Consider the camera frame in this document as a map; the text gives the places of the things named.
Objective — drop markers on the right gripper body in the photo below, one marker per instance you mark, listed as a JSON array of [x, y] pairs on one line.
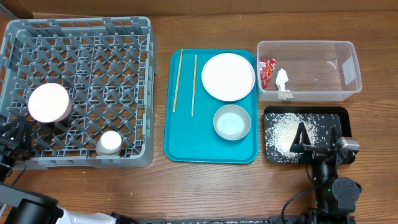
[[312, 157]]

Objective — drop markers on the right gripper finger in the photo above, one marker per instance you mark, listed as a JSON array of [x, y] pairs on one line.
[[301, 140], [335, 134]]

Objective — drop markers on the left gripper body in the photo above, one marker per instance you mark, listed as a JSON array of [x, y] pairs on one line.
[[8, 155]]

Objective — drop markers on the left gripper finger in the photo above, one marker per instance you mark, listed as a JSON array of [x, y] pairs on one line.
[[7, 129], [24, 136]]

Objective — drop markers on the rice grains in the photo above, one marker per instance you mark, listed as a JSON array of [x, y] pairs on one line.
[[281, 128]]

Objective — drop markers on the pink-white bowl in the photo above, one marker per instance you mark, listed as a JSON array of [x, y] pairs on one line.
[[49, 103]]

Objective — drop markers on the white tissue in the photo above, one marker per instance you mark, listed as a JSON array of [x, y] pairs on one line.
[[280, 82]]

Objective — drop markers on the grey metal bowl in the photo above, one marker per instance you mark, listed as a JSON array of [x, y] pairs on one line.
[[232, 122]]

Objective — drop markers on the red snack wrapper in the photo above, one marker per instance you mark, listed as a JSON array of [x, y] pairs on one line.
[[267, 68]]

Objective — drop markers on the white paper cup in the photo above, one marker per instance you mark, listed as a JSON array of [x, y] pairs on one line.
[[109, 144]]

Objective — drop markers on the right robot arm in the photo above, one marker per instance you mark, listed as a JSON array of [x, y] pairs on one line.
[[335, 196]]

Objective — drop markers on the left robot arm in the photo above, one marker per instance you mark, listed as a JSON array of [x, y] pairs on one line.
[[30, 207]]

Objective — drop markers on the black waste tray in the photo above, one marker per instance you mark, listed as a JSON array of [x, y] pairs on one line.
[[340, 115]]

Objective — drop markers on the clear plastic bin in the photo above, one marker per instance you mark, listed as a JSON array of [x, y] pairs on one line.
[[318, 70]]

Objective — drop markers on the large white plate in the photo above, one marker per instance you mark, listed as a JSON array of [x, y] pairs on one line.
[[228, 77]]

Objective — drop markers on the grey plastic dish rack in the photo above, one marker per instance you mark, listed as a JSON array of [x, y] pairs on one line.
[[106, 64]]

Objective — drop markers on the teal serving tray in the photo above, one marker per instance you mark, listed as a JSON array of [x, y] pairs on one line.
[[194, 139]]

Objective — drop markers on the right wooden chopstick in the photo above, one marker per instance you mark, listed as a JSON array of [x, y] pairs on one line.
[[194, 85]]

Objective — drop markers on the wooden chopstick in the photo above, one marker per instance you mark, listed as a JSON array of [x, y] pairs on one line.
[[178, 80], [194, 85]]

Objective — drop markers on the left wooden chopstick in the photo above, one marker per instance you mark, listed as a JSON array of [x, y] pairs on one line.
[[178, 80]]

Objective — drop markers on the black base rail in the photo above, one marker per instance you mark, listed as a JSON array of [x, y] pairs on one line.
[[270, 220]]

